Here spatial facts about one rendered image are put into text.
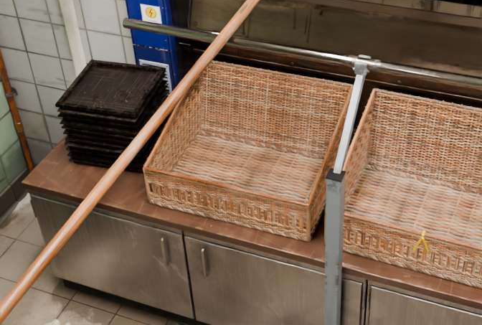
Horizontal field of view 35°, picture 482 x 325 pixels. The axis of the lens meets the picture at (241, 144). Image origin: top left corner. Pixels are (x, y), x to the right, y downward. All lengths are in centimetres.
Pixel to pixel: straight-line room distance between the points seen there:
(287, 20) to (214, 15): 26
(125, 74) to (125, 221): 51
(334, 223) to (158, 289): 87
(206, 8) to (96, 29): 48
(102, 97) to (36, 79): 68
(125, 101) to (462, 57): 107
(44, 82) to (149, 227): 94
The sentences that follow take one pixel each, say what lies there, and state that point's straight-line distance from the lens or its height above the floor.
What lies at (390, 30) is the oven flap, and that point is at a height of 105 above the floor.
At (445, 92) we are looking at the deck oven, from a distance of 251.
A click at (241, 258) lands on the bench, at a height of 49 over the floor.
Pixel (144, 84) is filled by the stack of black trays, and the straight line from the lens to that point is 265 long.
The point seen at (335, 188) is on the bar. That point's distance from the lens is 203.
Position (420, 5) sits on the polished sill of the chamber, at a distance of 237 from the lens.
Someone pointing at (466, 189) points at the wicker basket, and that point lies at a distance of 258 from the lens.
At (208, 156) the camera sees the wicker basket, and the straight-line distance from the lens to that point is 268.
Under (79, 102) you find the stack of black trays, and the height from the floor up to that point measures 83.
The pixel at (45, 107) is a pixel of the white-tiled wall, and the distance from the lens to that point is 332.
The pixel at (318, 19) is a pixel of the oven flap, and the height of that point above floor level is 105.
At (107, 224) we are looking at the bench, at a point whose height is 48.
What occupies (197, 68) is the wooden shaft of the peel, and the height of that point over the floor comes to 116.
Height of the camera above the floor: 227
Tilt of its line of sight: 38 degrees down
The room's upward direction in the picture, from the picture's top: 4 degrees counter-clockwise
